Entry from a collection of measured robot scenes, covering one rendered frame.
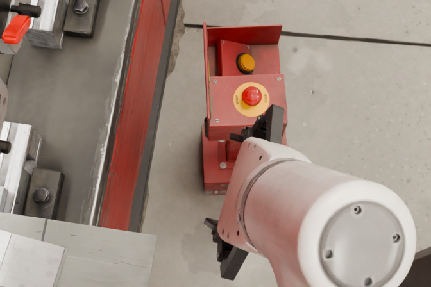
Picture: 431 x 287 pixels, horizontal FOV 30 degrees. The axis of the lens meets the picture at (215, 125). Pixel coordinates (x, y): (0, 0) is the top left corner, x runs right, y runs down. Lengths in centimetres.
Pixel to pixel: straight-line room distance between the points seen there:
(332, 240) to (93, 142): 102
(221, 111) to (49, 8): 39
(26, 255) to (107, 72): 39
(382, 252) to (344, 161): 187
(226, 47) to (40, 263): 62
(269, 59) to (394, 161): 82
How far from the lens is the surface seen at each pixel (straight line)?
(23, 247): 136
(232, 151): 213
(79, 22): 155
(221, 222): 75
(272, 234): 57
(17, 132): 143
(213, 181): 224
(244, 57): 169
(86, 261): 134
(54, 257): 135
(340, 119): 243
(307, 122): 242
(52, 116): 153
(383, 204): 53
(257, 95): 158
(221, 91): 161
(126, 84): 164
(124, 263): 133
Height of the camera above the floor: 232
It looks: 75 degrees down
